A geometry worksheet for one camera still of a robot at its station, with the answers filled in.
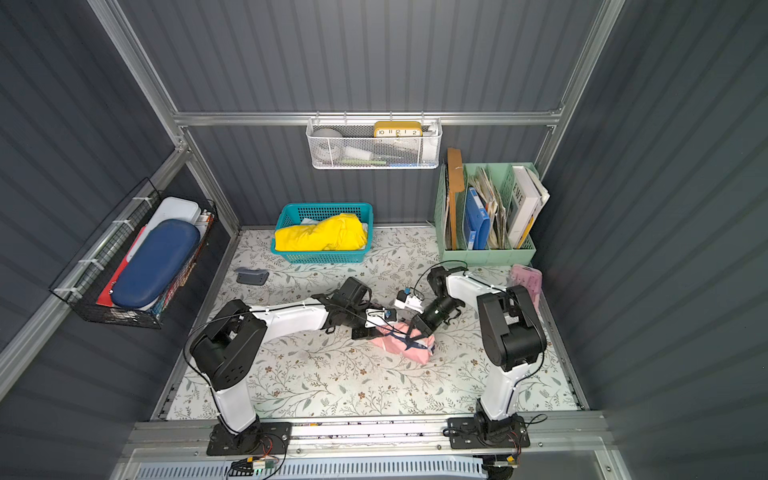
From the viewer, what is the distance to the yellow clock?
88cm

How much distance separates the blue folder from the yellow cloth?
0.37 meters

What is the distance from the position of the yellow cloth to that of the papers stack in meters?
0.44

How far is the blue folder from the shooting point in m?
0.97

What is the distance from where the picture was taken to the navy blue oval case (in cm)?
64

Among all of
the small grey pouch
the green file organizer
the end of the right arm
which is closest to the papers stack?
the green file organizer

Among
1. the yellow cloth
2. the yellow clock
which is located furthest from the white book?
the yellow cloth

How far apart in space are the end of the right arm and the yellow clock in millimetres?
537

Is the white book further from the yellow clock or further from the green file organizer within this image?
the yellow clock

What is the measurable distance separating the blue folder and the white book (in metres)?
0.10

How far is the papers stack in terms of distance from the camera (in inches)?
38.4

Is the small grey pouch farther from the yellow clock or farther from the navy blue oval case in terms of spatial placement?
the yellow clock

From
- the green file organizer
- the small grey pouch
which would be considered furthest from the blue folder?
the small grey pouch

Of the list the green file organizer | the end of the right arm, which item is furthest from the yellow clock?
the end of the right arm
